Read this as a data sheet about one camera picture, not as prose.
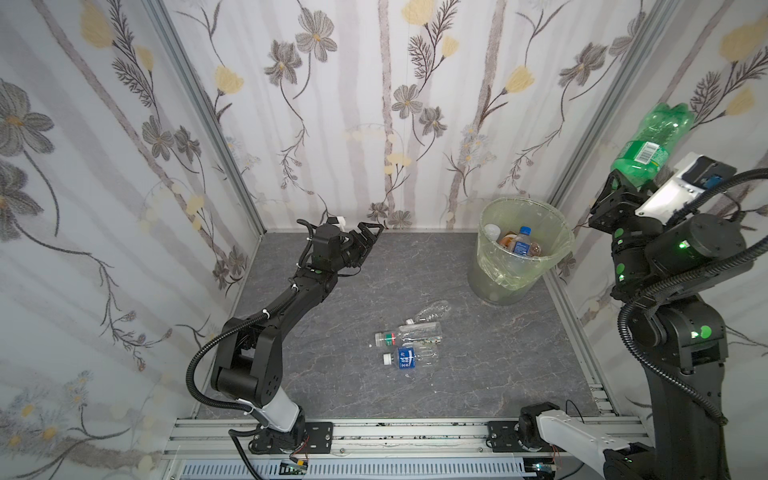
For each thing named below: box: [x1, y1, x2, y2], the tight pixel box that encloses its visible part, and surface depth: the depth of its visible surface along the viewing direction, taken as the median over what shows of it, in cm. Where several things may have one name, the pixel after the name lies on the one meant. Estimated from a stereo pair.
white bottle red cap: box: [484, 223, 501, 241], surface depth 97 cm
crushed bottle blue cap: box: [513, 226, 532, 257], surface depth 88 cm
